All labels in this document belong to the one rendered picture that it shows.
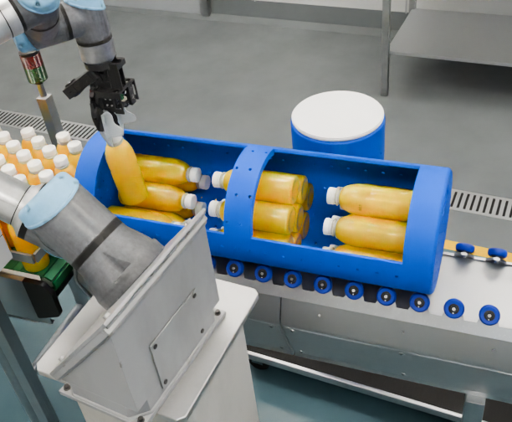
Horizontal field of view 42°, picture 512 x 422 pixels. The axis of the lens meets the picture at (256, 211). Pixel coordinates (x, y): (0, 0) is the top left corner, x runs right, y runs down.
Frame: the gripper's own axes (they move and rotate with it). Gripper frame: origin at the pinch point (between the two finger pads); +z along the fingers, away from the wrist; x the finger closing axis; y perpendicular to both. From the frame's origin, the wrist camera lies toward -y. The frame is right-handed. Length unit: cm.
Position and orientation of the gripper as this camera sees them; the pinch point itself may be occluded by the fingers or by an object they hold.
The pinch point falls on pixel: (113, 136)
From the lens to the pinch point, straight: 162.3
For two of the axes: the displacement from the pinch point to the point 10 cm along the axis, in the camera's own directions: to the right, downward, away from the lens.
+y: 9.3, 1.4, -3.3
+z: 1.0, 7.8, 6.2
